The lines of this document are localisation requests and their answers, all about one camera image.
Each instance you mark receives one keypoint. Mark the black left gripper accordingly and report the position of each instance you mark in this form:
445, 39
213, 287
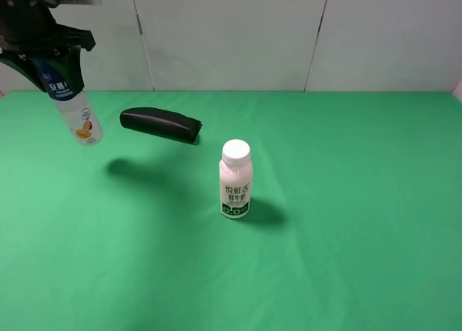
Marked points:
28, 26

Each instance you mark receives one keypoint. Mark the blue capped yogurt drink bottle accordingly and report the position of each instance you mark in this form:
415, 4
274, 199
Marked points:
74, 108

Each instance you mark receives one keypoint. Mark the black glasses case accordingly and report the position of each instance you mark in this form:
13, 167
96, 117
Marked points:
162, 123

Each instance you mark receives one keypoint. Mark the white milk bottle green label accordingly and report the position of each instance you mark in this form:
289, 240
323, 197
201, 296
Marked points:
235, 179

